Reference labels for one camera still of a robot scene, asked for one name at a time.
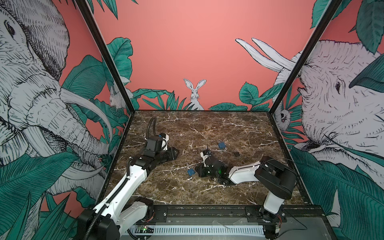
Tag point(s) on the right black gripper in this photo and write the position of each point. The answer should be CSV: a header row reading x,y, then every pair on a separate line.
x,y
201,173

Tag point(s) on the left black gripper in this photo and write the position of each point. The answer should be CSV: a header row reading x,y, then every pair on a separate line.
x,y
172,155

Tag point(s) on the blue padlock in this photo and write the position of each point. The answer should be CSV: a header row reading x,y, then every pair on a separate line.
x,y
191,172
221,145

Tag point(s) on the blue padlock front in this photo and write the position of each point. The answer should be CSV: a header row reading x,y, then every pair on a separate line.
x,y
191,172

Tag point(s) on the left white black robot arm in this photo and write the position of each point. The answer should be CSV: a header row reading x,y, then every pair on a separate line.
x,y
109,219

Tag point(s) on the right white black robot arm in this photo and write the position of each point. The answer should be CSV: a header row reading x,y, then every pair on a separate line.
x,y
279,179

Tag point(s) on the small green circuit board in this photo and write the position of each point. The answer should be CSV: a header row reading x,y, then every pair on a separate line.
x,y
145,230

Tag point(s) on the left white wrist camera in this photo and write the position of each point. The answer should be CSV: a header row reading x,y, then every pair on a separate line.
x,y
165,139

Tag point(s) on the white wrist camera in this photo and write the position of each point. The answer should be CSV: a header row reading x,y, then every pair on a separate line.
x,y
165,139
206,156

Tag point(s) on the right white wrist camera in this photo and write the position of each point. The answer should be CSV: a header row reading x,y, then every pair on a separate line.
x,y
206,156

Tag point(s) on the black front mounting rail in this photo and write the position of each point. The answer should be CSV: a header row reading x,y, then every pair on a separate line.
x,y
161,213

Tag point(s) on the white slotted cable duct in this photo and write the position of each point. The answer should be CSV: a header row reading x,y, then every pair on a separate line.
x,y
176,230

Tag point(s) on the left black frame post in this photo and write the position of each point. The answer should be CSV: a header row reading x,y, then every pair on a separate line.
x,y
98,38

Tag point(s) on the black frame post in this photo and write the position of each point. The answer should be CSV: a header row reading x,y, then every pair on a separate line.
x,y
327,16
98,38

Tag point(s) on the right black frame post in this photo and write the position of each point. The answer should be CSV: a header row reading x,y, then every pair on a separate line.
x,y
327,16

